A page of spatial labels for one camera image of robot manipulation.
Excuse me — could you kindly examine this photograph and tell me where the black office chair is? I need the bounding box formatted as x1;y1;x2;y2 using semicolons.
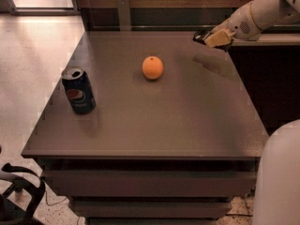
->
0;163;46;225

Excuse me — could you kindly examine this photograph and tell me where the black power cable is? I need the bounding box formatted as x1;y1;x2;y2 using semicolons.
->
225;212;253;218

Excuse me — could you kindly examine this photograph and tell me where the blue pepsi can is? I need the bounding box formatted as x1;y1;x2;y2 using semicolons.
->
61;67;96;114

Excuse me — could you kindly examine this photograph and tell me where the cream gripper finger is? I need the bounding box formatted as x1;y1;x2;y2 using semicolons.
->
204;29;235;48

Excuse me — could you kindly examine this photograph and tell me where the left metal bracket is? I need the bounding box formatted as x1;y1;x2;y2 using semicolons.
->
116;0;131;31

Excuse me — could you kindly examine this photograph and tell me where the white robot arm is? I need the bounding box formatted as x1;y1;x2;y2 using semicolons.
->
203;0;300;225

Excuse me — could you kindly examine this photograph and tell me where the orange fruit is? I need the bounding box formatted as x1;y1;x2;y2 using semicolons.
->
142;56;163;80

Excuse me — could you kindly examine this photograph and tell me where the grey drawer cabinet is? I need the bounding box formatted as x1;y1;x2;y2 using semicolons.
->
22;32;267;225

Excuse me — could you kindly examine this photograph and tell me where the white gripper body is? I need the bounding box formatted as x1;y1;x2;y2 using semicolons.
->
215;3;262;40

